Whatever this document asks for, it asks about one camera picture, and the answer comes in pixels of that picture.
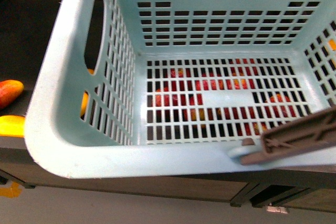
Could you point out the light blue plastic basket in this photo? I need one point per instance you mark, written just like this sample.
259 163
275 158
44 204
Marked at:
132 88

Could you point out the brown basket handle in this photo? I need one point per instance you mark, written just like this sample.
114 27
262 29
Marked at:
307 134

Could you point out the red yellow mango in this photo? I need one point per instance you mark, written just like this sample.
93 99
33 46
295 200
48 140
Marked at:
10 91

